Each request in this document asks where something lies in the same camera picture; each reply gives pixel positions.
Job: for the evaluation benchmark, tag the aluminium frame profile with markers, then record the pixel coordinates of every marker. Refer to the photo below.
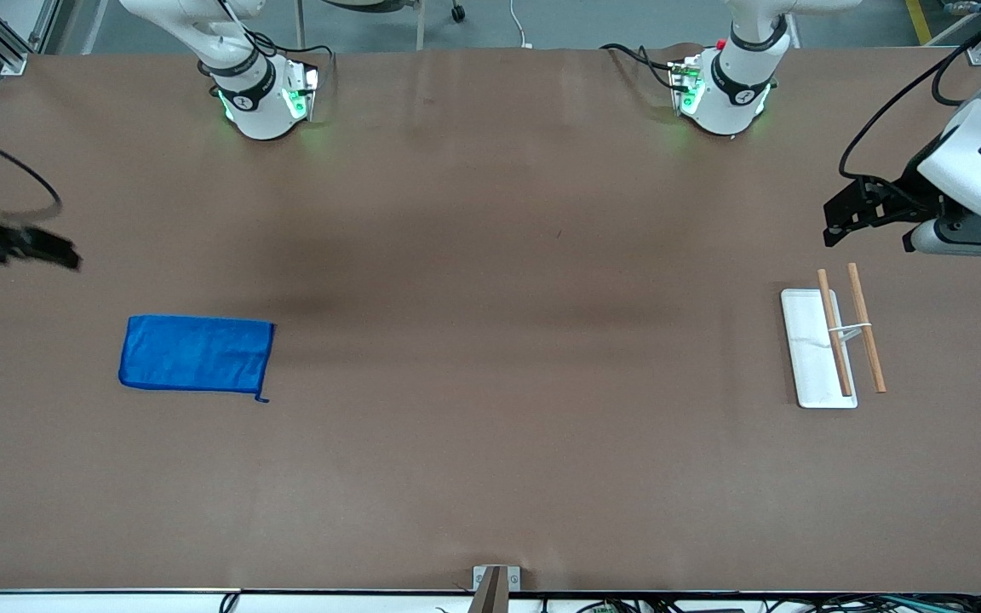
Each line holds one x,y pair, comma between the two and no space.
18,38
980,47

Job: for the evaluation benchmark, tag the chair base with caster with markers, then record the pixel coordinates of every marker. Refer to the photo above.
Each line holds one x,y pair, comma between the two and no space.
420,25

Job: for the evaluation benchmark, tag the left base connector box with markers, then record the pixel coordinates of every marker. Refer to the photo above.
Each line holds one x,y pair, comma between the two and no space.
685,85

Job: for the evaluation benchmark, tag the right base connector box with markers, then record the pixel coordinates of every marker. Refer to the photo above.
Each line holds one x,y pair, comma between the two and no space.
303,89

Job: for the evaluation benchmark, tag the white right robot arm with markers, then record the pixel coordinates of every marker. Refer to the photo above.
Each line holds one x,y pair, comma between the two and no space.
256,111

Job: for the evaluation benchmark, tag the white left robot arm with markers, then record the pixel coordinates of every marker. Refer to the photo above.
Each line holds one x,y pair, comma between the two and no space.
733,94

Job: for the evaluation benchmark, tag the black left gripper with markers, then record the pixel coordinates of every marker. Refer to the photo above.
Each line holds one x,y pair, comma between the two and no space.
909,186

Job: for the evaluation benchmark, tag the blue microfibre towel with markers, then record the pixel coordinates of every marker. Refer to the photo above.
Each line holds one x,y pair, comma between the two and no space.
197,353

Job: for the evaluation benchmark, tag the grey metal table bracket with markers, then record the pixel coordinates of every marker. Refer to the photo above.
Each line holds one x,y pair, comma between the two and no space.
495,583

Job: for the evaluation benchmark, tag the base connector box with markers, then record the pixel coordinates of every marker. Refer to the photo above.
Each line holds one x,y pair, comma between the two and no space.
685,85
303,89

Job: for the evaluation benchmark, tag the white rack with wooden bars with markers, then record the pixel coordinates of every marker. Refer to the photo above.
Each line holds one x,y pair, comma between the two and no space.
810,358

